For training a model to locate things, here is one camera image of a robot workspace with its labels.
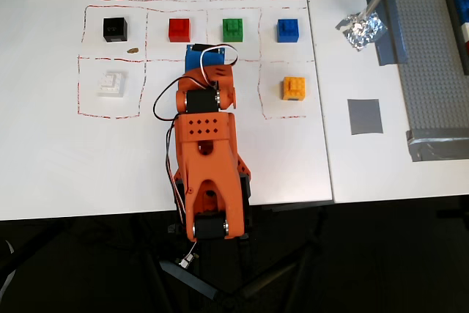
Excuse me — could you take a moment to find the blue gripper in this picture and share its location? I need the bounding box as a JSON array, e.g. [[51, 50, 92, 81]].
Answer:
[[185, 44, 225, 72]]

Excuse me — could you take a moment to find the blue lego block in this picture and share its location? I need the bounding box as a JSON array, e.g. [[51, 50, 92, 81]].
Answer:
[[276, 18, 300, 43], [453, 0, 469, 24]]

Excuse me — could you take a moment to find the green lego block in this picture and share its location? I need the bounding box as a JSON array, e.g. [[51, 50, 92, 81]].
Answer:
[[222, 18, 245, 43]]

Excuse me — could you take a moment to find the black lego block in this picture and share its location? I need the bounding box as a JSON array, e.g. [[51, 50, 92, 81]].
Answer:
[[102, 16, 129, 44]]

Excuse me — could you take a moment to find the yellow lego block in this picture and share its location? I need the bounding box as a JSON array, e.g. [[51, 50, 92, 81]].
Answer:
[[281, 76, 306, 102]]

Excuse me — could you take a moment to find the grey tape marker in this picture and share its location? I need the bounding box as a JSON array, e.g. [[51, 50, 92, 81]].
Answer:
[[347, 98, 384, 136]]

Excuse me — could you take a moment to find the crumpled aluminium foil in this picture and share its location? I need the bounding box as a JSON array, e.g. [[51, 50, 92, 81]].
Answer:
[[335, 11, 388, 52]]

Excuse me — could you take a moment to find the grey tape strip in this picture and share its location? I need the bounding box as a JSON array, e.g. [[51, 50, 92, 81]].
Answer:
[[365, 0, 408, 67]]

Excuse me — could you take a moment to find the grey studded baseplate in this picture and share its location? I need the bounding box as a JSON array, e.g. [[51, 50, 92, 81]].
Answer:
[[377, 0, 469, 134]]

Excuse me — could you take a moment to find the white wrist servo cable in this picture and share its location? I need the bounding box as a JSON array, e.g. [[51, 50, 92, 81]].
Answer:
[[199, 44, 240, 89]]

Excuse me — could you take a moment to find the black forearm servo cable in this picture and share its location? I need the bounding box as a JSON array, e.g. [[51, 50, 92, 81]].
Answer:
[[152, 76, 206, 122]]

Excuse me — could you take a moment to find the upper arm cable bundle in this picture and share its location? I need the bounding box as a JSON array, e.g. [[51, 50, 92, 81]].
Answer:
[[164, 122, 188, 226]]

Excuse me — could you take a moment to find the white connector cable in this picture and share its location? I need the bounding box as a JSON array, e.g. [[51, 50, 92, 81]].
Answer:
[[178, 241, 201, 269]]

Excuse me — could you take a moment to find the black camera tripod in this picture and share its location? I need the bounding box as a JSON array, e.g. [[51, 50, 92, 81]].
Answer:
[[157, 199, 330, 313]]

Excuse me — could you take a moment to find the silver duct tape strip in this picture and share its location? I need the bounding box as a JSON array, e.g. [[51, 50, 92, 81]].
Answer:
[[405, 128, 469, 163]]

